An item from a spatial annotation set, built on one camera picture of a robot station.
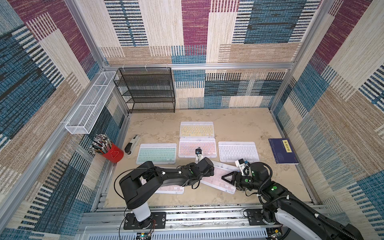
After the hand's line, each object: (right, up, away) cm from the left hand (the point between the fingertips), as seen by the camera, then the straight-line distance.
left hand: (207, 170), depth 89 cm
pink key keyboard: (-12, +13, +10) cm, 21 cm away
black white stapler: (-48, +12, +6) cm, 50 cm away
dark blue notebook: (+48, +10, +7) cm, 50 cm away
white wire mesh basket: (-60, +29, -18) cm, 69 cm away
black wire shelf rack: (-42, +52, +19) cm, 70 cm away
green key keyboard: (-29, +9, +7) cm, 31 cm away
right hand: (+8, -3, -11) cm, 14 cm away
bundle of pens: (-58, +16, -8) cm, 61 cm away
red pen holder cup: (-54, +10, -1) cm, 55 cm away
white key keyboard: (+15, +10, +7) cm, 20 cm away
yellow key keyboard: (-8, +24, +19) cm, 31 cm away
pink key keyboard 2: (+4, -3, -8) cm, 10 cm away
